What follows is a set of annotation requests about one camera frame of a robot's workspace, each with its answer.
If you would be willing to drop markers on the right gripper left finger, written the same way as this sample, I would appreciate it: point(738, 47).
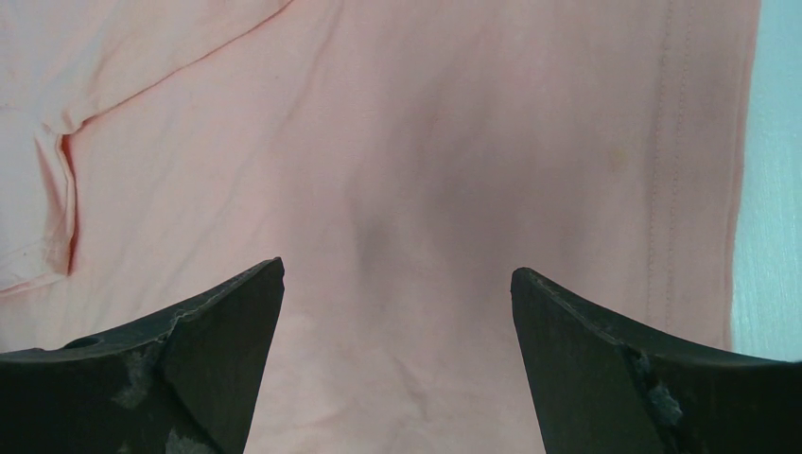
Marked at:
point(184, 379)

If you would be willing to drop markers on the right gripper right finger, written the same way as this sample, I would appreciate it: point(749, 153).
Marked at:
point(604, 383)

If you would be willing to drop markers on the salmon pink t-shirt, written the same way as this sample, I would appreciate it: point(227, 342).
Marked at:
point(403, 158)

